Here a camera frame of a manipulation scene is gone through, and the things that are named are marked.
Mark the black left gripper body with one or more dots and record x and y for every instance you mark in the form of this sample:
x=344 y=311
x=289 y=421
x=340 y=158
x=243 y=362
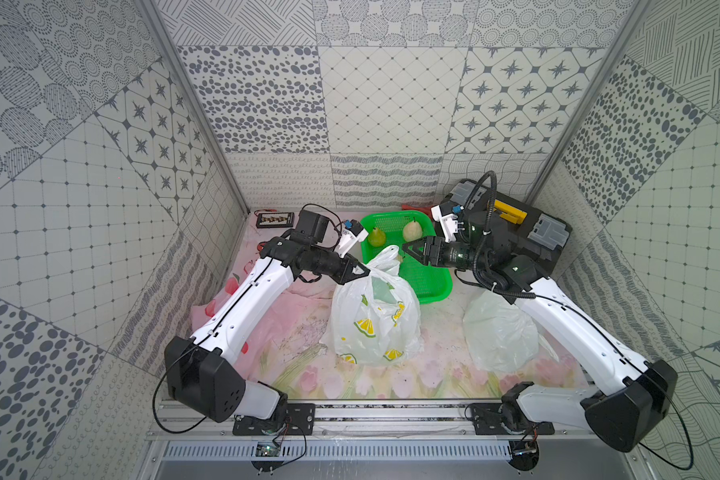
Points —
x=342 y=267

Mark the black smartphone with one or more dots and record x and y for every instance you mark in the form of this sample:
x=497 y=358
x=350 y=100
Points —
x=275 y=220

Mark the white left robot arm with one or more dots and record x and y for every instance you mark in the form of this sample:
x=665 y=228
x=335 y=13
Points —
x=199 y=370

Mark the black toolbox yellow latch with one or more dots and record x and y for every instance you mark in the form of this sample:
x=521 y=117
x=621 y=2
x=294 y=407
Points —
x=506 y=227

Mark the green plastic basket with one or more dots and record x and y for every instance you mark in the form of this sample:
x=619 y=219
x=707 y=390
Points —
x=430 y=284

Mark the yellow-green small pear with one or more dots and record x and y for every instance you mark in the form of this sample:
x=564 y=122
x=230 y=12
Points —
x=377 y=238

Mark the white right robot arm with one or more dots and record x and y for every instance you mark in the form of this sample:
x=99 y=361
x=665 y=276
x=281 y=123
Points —
x=630 y=395

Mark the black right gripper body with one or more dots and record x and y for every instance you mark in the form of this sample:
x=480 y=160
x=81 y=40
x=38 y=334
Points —
x=453 y=255

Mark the white plastic bag lemon print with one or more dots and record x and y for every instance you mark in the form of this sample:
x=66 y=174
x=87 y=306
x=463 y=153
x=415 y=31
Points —
x=499 y=336

